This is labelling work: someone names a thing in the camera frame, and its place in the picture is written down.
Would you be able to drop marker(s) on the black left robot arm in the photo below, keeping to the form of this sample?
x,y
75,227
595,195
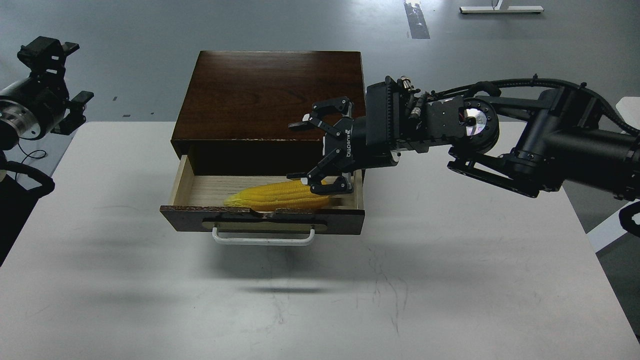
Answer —
x,y
46,183

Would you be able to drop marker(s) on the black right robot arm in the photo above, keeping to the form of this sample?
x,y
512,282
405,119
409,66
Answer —
x,y
522,135

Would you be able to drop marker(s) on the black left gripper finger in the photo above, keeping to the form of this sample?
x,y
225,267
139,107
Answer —
x,y
46,58
75,117

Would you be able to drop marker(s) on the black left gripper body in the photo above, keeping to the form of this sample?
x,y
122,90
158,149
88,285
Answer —
x,y
33,107

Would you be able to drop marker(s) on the black floor tape strip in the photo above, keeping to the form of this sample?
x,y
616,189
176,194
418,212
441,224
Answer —
x,y
416,21

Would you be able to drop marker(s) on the yellow corn cob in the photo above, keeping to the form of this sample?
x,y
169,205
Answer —
x,y
270,197

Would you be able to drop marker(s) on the wooden drawer with white handle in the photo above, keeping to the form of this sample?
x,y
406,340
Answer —
x,y
196,204

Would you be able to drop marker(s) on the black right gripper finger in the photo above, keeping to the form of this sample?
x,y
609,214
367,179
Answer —
x,y
327,178
321,109

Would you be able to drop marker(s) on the white table leg base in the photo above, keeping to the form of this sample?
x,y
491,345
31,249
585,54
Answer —
x,y
501,7

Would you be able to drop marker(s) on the dark wooden drawer cabinet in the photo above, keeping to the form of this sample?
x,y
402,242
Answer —
x,y
238,105

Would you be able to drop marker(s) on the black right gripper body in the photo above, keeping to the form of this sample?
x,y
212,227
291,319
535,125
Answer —
x,y
354,153

